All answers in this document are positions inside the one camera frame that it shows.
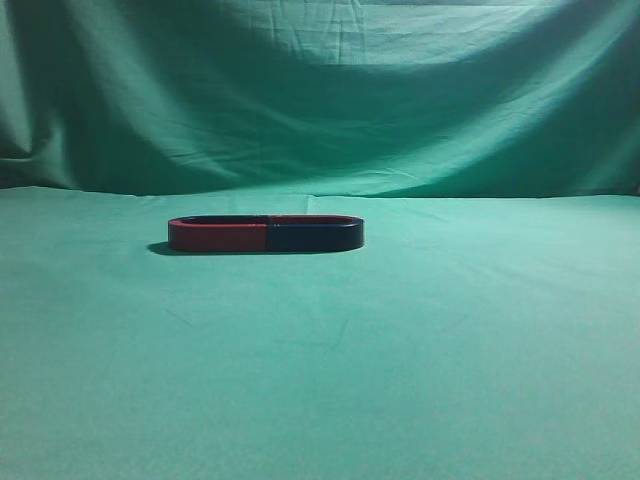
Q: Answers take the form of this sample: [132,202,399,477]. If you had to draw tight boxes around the green cloth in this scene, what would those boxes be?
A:
[1,1,639,479]

